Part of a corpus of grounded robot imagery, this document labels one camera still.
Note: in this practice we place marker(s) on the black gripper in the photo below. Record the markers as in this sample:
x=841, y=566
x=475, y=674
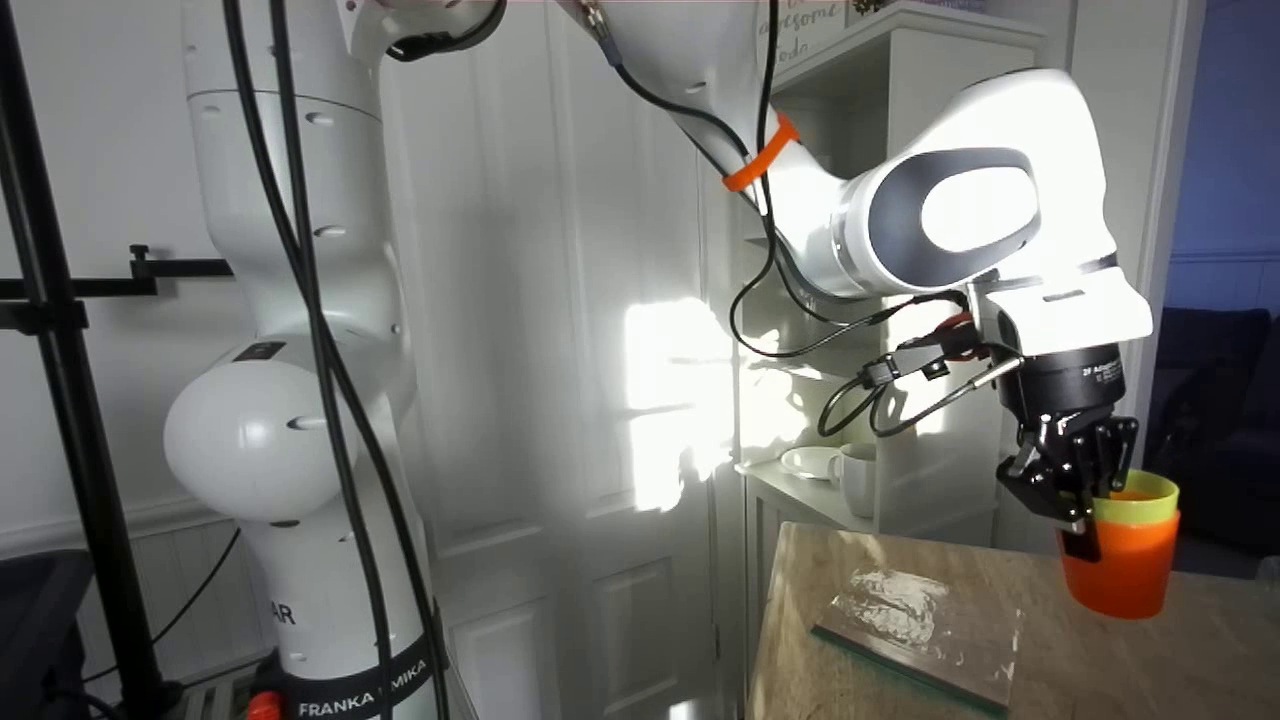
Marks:
x=1064, y=386

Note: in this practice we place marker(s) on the yellow plastic cup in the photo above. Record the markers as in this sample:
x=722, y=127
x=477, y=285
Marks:
x=1141, y=498

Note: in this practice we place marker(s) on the orange plastic cup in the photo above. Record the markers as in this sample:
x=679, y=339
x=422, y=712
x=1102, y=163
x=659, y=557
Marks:
x=1122, y=574

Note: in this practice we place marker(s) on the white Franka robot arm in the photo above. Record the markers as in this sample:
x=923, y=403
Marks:
x=266, y=440

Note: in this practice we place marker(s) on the dark blue sofa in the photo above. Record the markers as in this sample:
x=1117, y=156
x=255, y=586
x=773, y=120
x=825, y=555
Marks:
x=1221, y=427

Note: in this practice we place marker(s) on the clear plastic sheet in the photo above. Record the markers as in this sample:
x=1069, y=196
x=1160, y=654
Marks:
x=923, y=626

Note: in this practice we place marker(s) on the white ceramic mug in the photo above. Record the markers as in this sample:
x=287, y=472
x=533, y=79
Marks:
x=863, y=480

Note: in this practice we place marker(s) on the white ceramic plate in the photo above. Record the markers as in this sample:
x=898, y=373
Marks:
x=805, y=463

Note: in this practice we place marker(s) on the white open shelf cabinet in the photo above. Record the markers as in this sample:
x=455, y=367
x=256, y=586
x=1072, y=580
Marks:
x=932, y=83

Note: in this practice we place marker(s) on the black camera stand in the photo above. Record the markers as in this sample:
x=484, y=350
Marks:
x=65, y=373

